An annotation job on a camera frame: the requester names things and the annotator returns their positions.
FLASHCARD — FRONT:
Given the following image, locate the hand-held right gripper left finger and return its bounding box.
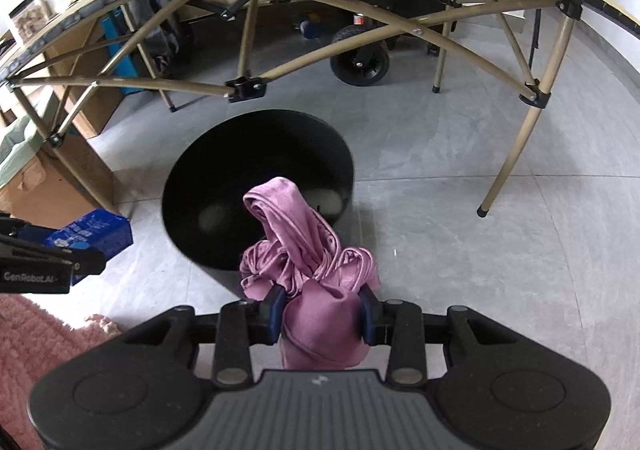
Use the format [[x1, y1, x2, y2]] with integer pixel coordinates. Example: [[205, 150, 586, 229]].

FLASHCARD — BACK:
[[120, 284, 287, 388]]

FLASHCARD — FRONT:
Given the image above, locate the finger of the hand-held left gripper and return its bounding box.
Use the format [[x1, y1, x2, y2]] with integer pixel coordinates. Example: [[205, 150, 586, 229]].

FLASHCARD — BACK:
[[14, 223, 57, 247], [64, 249, 107, 287]]

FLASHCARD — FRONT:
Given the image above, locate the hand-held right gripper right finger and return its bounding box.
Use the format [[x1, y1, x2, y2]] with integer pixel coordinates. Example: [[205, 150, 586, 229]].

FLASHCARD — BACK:
[[358, 284, 523, 388]]

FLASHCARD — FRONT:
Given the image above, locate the pink satin cloth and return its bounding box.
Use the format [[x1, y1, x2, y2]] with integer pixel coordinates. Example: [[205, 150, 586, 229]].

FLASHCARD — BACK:
[[239, 176, 380, 371]]

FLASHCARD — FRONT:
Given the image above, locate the small blue box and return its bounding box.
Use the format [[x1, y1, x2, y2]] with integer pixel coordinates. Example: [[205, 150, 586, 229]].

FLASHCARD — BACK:
[[44, 209, 134, 261]]

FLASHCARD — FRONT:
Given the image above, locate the black trash bin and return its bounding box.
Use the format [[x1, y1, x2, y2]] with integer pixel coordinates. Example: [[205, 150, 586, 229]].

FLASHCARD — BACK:
[[161, 109, 355, 303]]

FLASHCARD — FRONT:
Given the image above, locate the person's left forearm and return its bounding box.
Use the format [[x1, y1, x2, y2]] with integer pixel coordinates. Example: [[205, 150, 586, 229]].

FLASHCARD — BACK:
[[0, 294, 123, 436]]

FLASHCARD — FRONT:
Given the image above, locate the cardboard box with green liner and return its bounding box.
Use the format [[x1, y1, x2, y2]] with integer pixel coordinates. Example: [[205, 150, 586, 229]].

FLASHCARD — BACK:
[[0, 97, 121, 231]]

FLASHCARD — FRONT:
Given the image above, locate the brown cardboard box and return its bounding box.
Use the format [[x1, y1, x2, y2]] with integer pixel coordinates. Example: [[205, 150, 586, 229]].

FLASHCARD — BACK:
[[42, 15, 136, 138]]

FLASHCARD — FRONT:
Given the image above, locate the clear snack jar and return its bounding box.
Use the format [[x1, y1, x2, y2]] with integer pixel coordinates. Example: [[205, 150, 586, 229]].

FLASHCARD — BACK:
[[7, 0, 53, 43]]

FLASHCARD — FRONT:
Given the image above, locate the tall blue carton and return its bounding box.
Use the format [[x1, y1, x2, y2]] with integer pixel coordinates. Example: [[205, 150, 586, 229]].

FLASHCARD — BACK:
[[100, 12, 151, 96]]

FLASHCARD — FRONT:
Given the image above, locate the tan folding table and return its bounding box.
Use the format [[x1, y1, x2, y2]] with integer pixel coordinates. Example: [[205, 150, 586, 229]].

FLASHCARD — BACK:
[[0, 0, 640, 217]]

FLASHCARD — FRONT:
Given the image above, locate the hanging black bag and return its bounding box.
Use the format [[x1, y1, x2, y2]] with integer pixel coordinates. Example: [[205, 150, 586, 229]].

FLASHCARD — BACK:
[[135, 0, 196, 81]]

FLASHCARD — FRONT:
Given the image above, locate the folding utility wagon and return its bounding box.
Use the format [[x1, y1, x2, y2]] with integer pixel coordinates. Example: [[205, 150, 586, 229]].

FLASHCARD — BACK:
[[190, 0, 471, 89]]

